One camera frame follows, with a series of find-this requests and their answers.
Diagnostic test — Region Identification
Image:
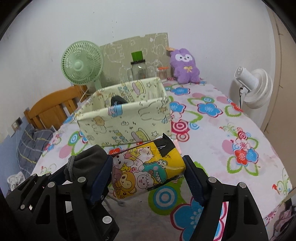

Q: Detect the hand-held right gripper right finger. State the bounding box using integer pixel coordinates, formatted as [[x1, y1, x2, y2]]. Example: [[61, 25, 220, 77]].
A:
[[182, 155, 265, 241]]

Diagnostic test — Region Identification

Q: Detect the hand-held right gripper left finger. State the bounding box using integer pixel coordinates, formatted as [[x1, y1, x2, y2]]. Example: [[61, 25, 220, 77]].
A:
[[30, 156, 113, 241]]

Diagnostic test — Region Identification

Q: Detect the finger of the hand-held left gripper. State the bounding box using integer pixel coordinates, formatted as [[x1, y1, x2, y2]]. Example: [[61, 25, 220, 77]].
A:
[[5, 173, 56, 241]]

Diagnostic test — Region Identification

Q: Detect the grey drawstring pouch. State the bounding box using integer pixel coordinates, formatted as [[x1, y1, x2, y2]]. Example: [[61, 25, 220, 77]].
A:
[[66, 146, 110, 186]]

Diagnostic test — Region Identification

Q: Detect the cartoon animal tissue packet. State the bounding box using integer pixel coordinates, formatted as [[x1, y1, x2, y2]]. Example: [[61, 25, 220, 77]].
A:
[[110, 133, 186, 201]]

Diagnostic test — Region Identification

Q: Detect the yellow printed fabric storage box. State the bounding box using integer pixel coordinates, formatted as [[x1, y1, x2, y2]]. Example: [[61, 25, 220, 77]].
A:
[[74, 77, 173, 147]]

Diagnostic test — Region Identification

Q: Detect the crumpled patterned cloth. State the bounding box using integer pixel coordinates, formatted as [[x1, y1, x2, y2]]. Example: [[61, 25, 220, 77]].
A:
[[7, 171, 25, 190]]

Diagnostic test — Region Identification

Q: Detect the floral tablecloth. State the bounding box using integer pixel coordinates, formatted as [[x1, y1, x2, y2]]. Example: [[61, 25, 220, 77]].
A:
[[30, 77, 293, 241]]

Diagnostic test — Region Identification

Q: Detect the grey plaid pillow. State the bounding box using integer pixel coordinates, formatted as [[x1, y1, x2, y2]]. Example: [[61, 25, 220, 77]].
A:
[[17, 124, 56, 173]]

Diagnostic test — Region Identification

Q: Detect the wooden headboard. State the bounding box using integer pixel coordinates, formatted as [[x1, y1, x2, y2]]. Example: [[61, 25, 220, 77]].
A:
[[24, 85, 89, 130]]

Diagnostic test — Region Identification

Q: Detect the glass jar with green lid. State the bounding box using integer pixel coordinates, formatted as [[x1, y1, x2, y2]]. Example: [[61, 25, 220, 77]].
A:
[[127, 51, 148, 81]]

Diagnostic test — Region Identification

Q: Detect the cotton swab container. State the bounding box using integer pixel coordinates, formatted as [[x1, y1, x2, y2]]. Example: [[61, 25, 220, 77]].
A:
[[157, 66, 169, 81]]

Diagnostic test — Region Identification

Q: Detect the white clip fan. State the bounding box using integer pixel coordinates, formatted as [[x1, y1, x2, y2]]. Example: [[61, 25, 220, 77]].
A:
[[234, 65, 274, 109]]

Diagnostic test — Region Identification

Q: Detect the purple plush bunny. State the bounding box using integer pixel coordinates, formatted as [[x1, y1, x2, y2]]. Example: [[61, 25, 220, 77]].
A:
[[170, 48, 200, 84]]

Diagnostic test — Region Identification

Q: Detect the green desk fan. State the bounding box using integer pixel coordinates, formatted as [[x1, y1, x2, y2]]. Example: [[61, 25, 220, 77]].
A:
[[61, 40, 104, 94]]

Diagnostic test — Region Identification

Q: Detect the beige door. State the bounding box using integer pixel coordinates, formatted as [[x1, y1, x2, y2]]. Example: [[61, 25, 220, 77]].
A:
[[260, 11, 296, 139]]

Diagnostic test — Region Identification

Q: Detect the green printed board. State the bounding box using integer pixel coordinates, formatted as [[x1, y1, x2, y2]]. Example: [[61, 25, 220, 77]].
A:
[[99, 32, 171, 87]]

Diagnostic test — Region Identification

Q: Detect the white fan cable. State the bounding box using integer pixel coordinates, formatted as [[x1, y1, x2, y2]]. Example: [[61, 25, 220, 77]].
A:
[[79, 86, 89, 103]]

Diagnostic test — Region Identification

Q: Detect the wall socket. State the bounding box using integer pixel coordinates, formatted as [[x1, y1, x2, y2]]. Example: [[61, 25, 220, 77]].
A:
[[11, 117, 22, 130]]

